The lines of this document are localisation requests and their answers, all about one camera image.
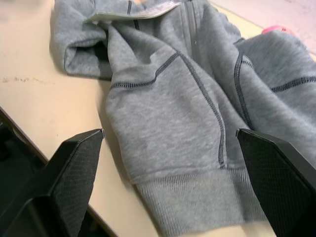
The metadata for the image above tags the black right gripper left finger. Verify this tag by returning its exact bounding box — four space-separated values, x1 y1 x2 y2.
0 128 103 237

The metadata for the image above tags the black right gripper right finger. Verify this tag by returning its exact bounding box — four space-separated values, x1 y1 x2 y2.
236 127 316 237

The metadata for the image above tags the grey zip-up sweatshirt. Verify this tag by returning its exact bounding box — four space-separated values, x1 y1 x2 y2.
50 0 316 225

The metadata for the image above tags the pink object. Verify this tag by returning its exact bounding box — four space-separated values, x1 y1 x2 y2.
262 24 287 35

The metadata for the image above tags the white paper clothing tag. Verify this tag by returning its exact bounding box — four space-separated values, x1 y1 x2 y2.
85 0 182 24

